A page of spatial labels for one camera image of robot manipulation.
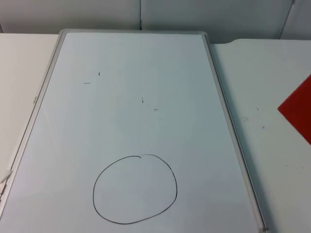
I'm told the red tray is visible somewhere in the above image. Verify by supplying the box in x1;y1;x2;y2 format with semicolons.
277;74;311;147

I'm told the grey-framed whiteboard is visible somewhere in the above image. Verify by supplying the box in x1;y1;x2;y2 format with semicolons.
0;29;269;233

